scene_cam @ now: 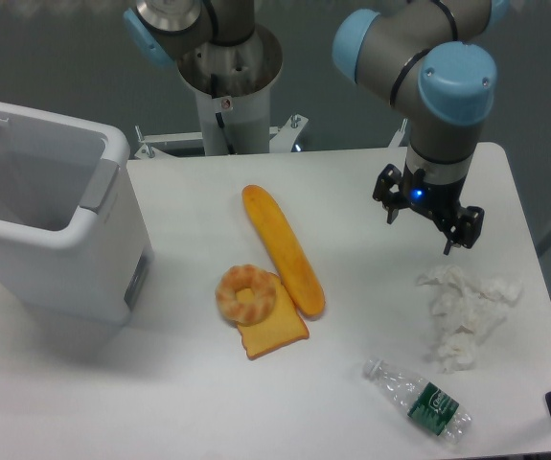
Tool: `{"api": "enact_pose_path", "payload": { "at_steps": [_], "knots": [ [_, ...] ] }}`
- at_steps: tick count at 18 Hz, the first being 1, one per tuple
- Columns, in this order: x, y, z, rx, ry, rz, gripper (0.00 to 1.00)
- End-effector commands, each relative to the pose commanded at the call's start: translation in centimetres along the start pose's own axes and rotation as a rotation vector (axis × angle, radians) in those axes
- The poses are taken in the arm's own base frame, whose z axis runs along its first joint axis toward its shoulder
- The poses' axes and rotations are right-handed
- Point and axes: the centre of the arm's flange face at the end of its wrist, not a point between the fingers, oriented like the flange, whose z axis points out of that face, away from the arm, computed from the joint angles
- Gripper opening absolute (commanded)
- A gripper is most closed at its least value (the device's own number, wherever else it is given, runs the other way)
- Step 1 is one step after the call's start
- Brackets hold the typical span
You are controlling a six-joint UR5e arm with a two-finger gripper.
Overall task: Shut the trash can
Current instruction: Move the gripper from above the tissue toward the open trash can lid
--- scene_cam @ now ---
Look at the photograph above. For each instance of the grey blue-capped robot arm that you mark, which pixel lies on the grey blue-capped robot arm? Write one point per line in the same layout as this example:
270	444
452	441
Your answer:
420	60

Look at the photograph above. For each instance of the white trash can body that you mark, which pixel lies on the white trash can body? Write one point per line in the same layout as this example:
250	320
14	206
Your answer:
72	236

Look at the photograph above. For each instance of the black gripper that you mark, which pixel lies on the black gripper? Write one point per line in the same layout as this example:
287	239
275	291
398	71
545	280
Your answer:
439	203

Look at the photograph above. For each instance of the long orange baguette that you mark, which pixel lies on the long orange baguette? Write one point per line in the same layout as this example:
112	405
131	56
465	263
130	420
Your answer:
284	250

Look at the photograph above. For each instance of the white metal frame bracket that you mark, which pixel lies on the white metal frame bracket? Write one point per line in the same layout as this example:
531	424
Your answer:
286	138

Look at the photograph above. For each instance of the ring-shaped bread donut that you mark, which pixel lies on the ring-shaped bread donut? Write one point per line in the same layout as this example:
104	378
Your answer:
246	294

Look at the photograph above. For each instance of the orange toast slice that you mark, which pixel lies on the orange toast slice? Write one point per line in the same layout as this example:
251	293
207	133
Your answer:
282	327

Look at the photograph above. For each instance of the crumpled white tissue paper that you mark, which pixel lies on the crumpled white tissue paper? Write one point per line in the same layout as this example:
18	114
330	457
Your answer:
466	310

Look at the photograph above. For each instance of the clear plastic water bottle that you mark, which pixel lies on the clear plastic water bottle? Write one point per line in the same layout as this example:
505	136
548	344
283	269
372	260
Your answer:
420	400

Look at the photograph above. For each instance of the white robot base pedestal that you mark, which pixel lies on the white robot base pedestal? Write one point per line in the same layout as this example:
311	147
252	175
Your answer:
232	87

